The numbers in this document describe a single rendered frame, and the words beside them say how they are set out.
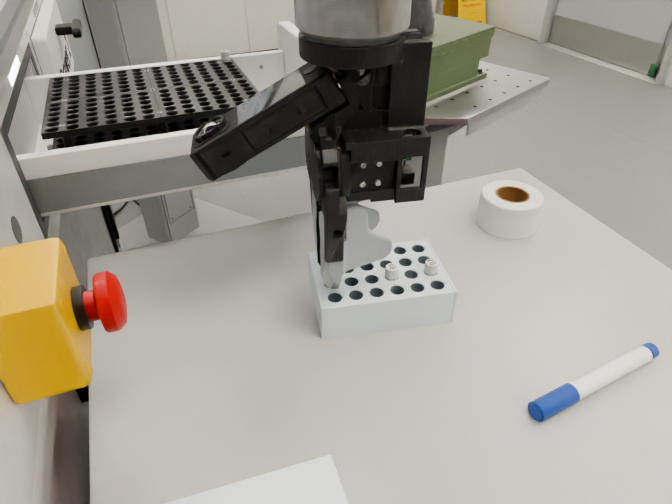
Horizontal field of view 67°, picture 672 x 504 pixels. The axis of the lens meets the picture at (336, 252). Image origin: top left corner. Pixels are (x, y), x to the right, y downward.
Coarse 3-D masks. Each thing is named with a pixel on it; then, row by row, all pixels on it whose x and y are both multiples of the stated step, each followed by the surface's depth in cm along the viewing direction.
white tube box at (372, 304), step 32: (416, 256) 50; (320, 288) 46; (352, 288) 46; (384, 288) 46; (416, 288) 47; (448, 288) 46; (320, 320) 45; (352, 320) 45; (384, 320) 46; (416, 320) 47; (448, 320) 48
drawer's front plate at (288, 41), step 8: (280, 24) 72; (288, 24) 71; (280, 32) 72; (288, 32) 69; (296, 32) 68; (280, 40) 73; (288, 40) 70; (296, 40) 66; (280, 48) 74; (288, 48) 71; (296, 48) 67; (288, 56) 71; (296, 56) 68; (288, 64) 72; (296, 64) 69; (288, 72) 73
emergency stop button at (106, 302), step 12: (96, 276) 32; (108, 276) 32; (96, 288) 31; (108, 288) 32; (120, 288) 33; (84, 300) 32; (96, 300) 31; (108, 300) 31; (120, 300) 32; (96, 312) 32; (108, 312) 31; (120, 312) 32; (108, 324) 32; (120, 324) 32
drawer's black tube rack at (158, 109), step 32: (192, 64) 66; (64, 96) 56; (96, 96) 56; (128, 96) 57; (160, 96) 57; (192, 96) 56; (224, 96) 56; (64, 128) 49; (96, 128) 50; (128, 128) 57; (160, 128) 53; (192, 128) 57
